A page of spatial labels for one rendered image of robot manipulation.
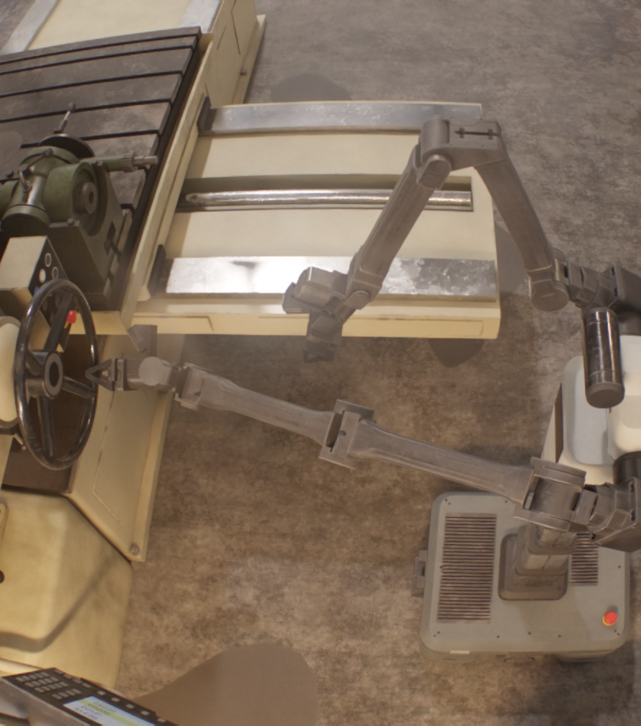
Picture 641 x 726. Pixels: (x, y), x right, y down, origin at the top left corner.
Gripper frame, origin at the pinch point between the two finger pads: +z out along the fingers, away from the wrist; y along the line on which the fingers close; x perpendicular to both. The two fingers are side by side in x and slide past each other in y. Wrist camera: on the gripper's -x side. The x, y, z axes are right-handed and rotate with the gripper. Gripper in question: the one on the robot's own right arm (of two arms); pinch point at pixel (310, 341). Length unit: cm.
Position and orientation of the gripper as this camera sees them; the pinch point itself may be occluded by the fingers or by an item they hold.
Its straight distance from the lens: 170.7
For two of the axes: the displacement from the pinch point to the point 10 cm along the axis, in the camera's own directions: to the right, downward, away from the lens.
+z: -4.2, 4.5, 7.9
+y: -1.1, 8.3, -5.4
